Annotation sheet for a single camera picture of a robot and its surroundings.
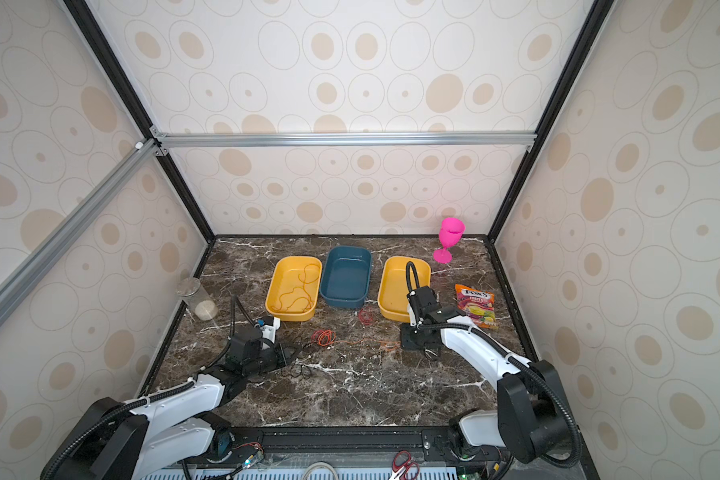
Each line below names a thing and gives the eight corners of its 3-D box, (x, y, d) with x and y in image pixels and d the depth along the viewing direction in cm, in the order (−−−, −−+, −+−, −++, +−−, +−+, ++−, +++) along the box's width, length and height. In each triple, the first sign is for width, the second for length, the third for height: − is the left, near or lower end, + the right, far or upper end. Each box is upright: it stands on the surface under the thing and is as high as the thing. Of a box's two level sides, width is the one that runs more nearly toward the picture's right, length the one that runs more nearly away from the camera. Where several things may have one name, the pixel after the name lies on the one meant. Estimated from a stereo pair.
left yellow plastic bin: (267, 322, 98) (262, 312, 93) (280, 267, 113) (276, 256, 108) (317, 322, 98) (315, 312, 93) (324, 267, 113) (322, 256, 108)
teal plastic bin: (321, 309, 101) (319, 299, 96) (327, 257, 116) (325, 246, 111) (371, 309, 101) (371, 299, 96) (371, 257, 116) (371, 246, 111)
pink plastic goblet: (434, 264, 114) (443, 234, 102) (431, 247, 120) (439, 217, 107) (456, 264, 114) (467, 234, 102) (452, 247, 120) (462, 217, 107)
